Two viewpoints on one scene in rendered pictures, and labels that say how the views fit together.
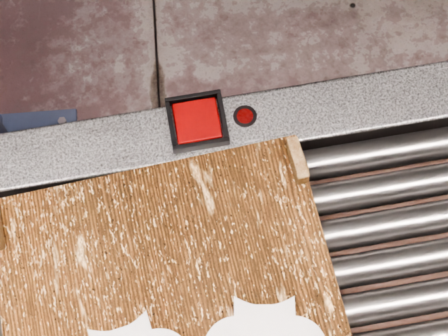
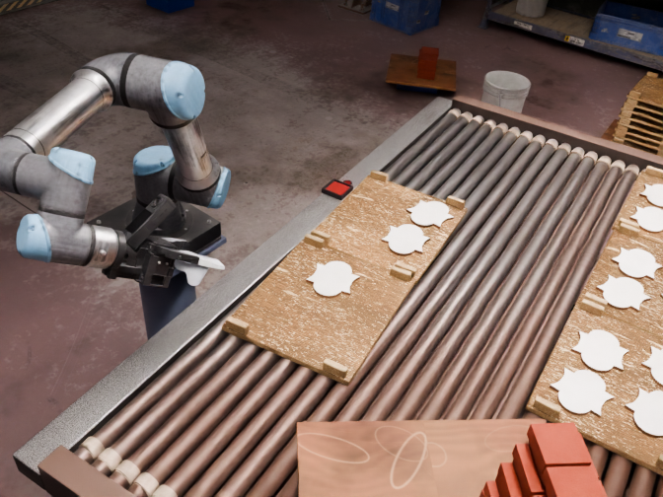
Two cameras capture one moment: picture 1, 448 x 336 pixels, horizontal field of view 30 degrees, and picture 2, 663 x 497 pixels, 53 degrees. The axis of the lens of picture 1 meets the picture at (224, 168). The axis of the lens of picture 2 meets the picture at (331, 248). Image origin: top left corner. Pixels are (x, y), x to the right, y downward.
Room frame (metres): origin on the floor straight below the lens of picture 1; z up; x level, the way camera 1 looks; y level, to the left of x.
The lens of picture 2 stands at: (-0.64, 1.48, 2.12)
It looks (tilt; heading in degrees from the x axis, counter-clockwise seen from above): 39 degrees down; 307
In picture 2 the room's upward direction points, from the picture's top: 5 degrees clockwise
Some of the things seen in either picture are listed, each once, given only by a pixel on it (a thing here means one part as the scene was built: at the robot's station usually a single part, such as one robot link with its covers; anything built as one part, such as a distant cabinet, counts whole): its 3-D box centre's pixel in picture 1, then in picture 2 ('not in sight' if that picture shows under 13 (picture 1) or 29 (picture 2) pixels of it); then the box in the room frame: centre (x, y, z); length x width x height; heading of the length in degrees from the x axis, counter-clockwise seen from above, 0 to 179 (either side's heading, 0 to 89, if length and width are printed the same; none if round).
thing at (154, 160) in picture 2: not in sight; (158, 174); (0.68, 0.55, 1.10); 0.13 x 0.12 x 0.14; 27
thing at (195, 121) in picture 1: (197, 121); (337, 189); (0.45, 0.03, 0.92); 0.06 x 0.06 x 0.01; 8
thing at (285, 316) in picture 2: not in sight; (323, 304); (0.13, 0.48, 0.93); 0.41 x 0.35 x 0.02; 103
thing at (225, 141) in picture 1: (197, 121); (337, 189); (0.45, 0.03, 0.92); 0.08 x 0.08 x 0.02; 8
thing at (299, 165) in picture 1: (297, 160); (379, 176); (0.38, -0.09, 0.95); 0.06 x 0.02 x 0.03; 11
